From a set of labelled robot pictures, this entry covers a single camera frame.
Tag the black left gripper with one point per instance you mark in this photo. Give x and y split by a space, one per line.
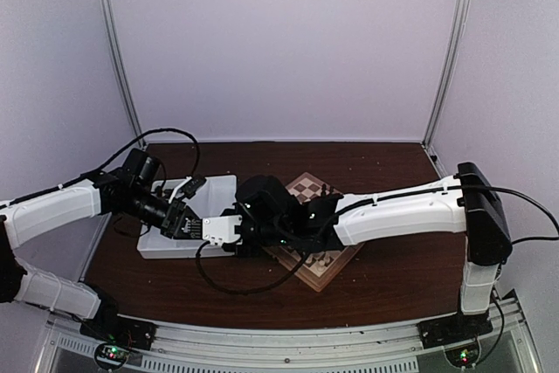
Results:
175 207

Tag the aluminium left corner post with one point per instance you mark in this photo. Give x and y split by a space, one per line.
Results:
119 67

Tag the aluminium corner post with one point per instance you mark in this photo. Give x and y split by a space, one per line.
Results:
459 19
119 67

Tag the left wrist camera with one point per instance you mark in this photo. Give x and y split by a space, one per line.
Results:
187 188

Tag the white chess pieces group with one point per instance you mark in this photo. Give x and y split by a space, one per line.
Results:
317 263

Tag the aluminium front frame rail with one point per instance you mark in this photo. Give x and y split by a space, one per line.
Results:
389 347

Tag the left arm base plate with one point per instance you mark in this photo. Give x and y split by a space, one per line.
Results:
126 332

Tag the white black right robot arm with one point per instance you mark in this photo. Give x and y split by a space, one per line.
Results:
462 203

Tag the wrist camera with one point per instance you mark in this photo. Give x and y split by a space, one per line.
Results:
187 188
217 231

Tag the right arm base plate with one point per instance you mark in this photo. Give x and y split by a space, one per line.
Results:
453 328

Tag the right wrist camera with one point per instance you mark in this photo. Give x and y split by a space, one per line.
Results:
217 231

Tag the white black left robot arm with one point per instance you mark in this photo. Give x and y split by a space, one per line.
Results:
124 190

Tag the left controller board with LEDs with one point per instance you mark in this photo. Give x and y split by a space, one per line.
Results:
110 357

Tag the controller board with leds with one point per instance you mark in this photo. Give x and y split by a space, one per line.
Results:
110 357
463 356

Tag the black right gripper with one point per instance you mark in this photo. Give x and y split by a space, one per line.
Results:
247 253

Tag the aluminium right corner post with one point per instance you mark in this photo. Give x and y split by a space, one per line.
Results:
459 19

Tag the right controller board with LEDs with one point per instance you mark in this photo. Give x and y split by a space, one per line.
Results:
463 356

